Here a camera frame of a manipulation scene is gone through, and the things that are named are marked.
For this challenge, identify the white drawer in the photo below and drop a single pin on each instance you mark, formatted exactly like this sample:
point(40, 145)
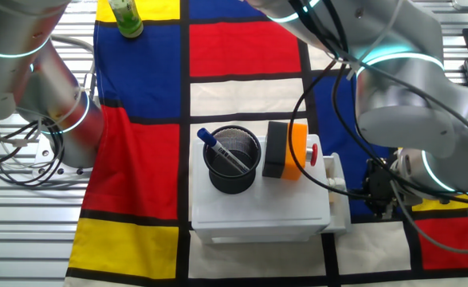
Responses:
point(343, 215)

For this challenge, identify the red mushroom push button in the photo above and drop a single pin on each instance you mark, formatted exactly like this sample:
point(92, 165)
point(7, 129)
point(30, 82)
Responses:
point(314, 155)

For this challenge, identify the colour block tablecloth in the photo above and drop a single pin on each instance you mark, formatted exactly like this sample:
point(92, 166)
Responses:
point(138, 167)

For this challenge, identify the green tea bottle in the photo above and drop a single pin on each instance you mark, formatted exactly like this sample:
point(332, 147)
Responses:
point(128, 20)

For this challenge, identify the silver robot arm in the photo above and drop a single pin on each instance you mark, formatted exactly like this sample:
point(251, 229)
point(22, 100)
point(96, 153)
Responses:
point(409, 131)

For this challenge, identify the white drawer cabinet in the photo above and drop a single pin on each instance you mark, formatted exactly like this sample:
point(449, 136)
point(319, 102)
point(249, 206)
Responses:
point(281, 207)

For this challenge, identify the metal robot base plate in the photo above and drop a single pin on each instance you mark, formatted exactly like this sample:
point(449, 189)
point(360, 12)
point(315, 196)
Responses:
point(42, 153)

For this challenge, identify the black mesh pen holder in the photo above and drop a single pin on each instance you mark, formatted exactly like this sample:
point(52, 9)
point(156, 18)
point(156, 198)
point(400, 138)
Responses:
point(217, 181)

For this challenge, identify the orange and black button box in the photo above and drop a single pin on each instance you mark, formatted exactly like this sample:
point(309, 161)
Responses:
point(277, 151)

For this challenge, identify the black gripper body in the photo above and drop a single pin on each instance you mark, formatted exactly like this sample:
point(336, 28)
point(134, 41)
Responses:
point(379, 175)

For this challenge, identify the blue capped marker pen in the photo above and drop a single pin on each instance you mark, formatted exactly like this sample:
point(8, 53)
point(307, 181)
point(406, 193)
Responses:
point(219, 150)

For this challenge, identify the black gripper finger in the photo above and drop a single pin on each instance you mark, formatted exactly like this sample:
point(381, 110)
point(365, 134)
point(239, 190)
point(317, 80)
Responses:
point(370, 194)
point(383, 205)

